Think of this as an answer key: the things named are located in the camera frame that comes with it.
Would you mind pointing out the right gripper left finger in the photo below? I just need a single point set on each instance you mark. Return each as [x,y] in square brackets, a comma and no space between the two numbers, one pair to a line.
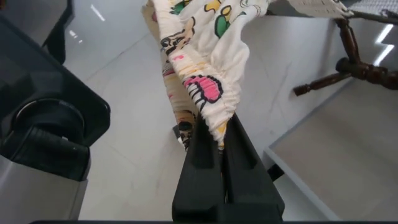
[199,186]

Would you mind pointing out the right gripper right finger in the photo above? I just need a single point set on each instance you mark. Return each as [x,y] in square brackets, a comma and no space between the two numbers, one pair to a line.
[252,193]

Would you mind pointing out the cream printed garment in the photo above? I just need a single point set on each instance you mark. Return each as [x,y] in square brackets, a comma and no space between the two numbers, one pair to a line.
[211,56]

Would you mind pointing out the dark brown wooden stand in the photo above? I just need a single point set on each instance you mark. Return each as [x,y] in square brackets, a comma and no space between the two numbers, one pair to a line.
[349,40]

